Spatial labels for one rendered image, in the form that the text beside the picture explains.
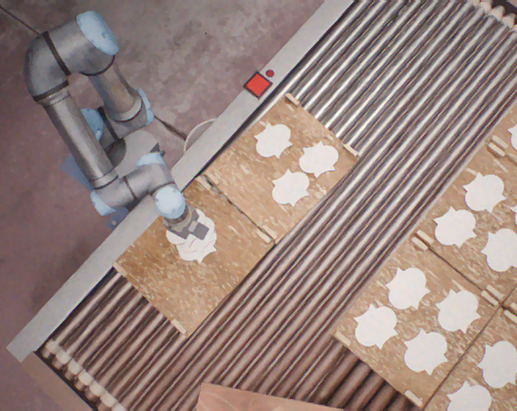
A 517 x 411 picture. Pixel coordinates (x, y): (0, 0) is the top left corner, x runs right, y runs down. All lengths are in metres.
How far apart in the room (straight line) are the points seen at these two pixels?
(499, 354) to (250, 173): 0.97
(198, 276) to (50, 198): 1.39
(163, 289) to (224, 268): 0.21
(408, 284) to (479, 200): 0.37
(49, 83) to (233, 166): 0.74
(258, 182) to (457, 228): 0.67
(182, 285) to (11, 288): 1.36
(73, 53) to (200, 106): 1.69
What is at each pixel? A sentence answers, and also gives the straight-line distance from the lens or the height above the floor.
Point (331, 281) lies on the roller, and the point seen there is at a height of 0.92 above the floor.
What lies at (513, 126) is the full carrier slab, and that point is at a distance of 2.24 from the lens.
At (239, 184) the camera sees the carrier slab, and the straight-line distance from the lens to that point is 2.04.
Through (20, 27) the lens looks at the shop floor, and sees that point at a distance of 3.66.
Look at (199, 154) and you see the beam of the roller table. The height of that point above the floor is 0.92.
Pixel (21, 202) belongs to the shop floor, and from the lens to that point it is 3.26.
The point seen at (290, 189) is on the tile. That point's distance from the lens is 2.02.
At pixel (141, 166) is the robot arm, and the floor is 1.34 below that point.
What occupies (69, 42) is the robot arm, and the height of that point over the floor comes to 1.60.
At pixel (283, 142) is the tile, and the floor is 0.95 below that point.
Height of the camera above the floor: 2.88
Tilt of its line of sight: 75 degrees down
